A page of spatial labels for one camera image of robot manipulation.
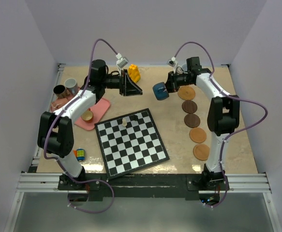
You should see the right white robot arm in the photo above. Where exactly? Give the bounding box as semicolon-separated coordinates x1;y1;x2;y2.
164;57;239;190

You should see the light blue cup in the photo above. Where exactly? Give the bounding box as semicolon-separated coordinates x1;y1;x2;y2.
177;63;188;74

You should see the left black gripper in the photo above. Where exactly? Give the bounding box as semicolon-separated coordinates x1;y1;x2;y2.
102;69;143;96

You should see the white chess piece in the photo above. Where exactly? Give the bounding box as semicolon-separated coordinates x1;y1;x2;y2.
122;118;127;127

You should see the pink patterned cup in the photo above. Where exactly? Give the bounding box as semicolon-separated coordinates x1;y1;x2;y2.
50;98;68;112

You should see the dark wooden coaster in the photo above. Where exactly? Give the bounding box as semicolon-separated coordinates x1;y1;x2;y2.
182;100;198;114
184;114;201;128

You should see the black white chessboard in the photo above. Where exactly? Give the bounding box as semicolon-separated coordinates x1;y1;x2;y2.
95;108;169;179

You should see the black chess piece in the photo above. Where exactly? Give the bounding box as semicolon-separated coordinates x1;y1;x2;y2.
131;115;138;121

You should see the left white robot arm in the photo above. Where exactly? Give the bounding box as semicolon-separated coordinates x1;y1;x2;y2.
37;59;143;189

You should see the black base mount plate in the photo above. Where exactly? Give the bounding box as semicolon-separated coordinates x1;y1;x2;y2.
58;173;229;201

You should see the woven rattan coaster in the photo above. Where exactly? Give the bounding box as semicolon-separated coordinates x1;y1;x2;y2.
178;86;196;101

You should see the aluminium rail frame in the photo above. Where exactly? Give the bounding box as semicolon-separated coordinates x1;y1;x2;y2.
16;173;271;193

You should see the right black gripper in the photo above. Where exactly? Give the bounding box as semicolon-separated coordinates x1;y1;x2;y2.
159;71;193;94

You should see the yellow blue block structure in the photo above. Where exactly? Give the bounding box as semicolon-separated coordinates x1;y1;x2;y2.
128;64;141;83

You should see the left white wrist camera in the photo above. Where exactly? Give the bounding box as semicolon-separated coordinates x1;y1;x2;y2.
116;53;129;70

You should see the dark brown cup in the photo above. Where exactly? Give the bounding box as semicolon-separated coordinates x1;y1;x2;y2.
53;85;70;99

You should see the light wooden coaster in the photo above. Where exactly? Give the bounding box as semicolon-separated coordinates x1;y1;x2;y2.
189;127;207;143
193;144;210;161

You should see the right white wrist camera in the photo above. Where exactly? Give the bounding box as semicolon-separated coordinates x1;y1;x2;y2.
167;57;178;73

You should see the pink plastic tray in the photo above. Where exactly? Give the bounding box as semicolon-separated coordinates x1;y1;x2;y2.
51;96;112;131

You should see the grey printed mug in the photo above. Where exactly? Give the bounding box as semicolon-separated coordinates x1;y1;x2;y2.
64;78;79;96

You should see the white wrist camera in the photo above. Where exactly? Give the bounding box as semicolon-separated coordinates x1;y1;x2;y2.
167;57;178;73
116;53;129;70

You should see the orange blue toy car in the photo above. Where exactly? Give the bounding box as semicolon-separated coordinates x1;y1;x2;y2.
73;148;86;161

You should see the dark blue cup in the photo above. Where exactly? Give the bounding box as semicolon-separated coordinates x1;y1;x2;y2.
152;82;169;101

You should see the orange cup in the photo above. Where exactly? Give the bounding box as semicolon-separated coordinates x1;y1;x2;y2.
81;109;94;123

